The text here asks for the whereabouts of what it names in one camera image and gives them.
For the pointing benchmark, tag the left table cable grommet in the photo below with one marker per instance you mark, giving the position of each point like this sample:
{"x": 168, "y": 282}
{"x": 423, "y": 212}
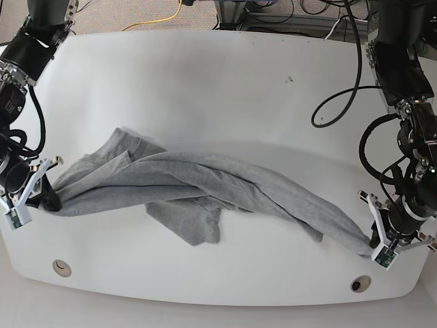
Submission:
{"x": 62, "y": 268}

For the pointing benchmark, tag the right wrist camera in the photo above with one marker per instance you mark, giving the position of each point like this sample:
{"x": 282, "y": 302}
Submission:
{"x": 18, "y": 216}

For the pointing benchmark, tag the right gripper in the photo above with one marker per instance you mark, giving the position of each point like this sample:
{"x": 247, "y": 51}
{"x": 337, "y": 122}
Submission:
{"x": 20, "y": 180}

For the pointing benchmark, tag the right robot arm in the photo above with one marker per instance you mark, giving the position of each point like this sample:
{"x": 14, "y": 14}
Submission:
{"x": 46, "y": 26}

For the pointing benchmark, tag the table cable grommet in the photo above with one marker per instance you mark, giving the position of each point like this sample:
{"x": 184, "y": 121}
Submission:
{"x": 360, "y": 284}
{"x": 62, "y": 268}

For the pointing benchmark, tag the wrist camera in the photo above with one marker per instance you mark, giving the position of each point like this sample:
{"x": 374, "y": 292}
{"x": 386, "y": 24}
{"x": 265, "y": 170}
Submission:
{"x": 18, "y": 216}
{"x": 384, "y": 256}

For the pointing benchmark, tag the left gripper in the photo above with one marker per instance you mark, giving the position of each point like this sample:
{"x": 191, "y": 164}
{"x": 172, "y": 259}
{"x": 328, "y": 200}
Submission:
{"x": 396, "y": 228}

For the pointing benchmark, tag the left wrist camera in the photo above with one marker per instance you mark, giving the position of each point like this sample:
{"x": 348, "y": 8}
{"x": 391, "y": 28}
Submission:
{"x": 384, "y": 256}

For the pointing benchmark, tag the grey t-shirt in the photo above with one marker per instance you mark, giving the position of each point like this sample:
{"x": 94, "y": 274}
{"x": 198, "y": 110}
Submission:
{"x": 188, "y": 191}

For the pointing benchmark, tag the aluminium frame stand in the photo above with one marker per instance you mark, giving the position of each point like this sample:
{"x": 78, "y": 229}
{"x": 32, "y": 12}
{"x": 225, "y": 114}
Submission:
{"x": 319, "y": 19}

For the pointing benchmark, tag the right table cable grommet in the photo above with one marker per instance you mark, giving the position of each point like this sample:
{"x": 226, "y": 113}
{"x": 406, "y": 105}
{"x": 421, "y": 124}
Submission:
{"x": 360, "y": 284}

